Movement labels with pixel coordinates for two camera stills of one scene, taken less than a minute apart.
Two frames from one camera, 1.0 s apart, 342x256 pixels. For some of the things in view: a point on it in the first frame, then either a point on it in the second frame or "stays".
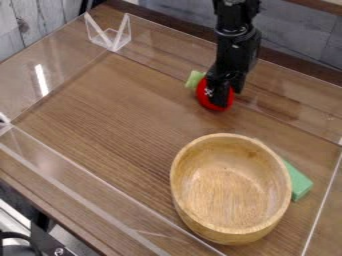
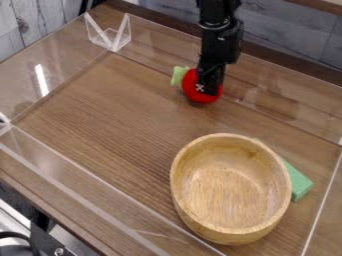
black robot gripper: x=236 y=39 to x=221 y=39
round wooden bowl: x=229 y=188 stays
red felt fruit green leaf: x=197 y=81 to x=184 y=78
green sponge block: x=299 y=184 stays
